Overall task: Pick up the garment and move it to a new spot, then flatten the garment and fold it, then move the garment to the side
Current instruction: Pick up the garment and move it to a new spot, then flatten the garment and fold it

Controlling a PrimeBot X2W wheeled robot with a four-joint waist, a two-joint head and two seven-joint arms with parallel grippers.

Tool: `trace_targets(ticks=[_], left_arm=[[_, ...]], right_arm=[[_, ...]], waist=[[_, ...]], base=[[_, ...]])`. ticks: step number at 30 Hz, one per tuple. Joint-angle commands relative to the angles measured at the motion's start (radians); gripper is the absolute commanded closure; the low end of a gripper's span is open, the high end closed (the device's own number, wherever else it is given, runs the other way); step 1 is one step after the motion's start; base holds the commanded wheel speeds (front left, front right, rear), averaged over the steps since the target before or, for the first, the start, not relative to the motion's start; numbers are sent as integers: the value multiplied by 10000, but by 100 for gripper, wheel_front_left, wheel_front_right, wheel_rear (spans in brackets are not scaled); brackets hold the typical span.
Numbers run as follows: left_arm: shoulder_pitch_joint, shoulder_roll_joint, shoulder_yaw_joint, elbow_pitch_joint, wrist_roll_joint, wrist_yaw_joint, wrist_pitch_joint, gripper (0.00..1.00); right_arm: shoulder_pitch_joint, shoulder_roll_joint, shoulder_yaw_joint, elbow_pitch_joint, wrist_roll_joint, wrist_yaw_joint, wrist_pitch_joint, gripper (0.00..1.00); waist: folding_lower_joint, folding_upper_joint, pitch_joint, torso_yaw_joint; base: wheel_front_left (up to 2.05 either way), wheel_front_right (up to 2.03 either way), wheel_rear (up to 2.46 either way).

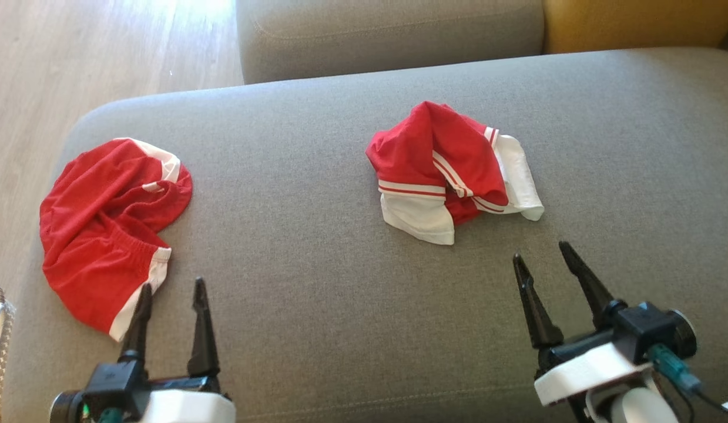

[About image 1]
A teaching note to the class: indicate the mustard yellow sofa cushion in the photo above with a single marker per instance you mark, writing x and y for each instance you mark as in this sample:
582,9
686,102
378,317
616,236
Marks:
634,23

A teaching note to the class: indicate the grey sofa seat cushion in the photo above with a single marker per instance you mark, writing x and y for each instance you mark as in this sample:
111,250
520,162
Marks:
316,305

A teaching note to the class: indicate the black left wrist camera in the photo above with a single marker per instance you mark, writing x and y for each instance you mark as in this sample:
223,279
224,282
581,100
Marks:
111,385

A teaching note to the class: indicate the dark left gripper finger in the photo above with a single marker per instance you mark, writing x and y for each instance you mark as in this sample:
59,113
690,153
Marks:
137,329
203,346

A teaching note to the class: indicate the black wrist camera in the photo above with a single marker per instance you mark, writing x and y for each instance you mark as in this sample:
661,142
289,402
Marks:
651,329
111,385

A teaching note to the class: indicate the red shorts with white stripe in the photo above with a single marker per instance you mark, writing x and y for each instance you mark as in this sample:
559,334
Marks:
99,235

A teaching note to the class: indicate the grey sofa back cushion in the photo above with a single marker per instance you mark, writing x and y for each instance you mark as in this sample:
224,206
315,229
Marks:
387,35

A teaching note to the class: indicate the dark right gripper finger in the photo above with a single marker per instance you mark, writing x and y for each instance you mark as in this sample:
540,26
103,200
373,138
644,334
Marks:
537,311
590,288

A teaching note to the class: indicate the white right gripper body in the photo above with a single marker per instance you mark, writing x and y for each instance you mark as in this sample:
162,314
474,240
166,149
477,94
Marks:
581,373

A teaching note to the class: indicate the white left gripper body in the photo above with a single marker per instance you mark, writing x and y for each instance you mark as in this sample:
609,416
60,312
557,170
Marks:
187,406

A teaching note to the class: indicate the red jersey with white trim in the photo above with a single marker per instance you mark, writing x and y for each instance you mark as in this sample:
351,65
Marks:
416,158

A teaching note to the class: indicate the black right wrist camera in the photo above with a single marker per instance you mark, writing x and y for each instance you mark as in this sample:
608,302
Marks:
651,329

